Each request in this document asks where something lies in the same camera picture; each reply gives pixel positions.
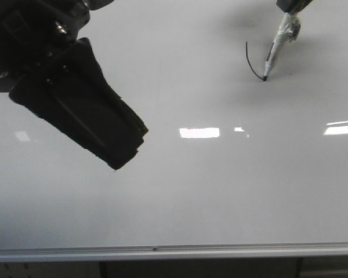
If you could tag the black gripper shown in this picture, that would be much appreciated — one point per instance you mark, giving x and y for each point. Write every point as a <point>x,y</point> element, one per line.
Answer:
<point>31,34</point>
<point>292,6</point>

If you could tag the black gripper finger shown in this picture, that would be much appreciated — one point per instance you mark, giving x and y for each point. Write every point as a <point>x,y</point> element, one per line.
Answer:
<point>106,106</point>

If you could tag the black and white whiteboard marker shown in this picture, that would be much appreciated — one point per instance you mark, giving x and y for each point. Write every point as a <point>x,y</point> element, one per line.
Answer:
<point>288,31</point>

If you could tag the white whiteboard with aluminium frame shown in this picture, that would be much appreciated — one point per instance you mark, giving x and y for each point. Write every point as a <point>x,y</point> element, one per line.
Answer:
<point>231,166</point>

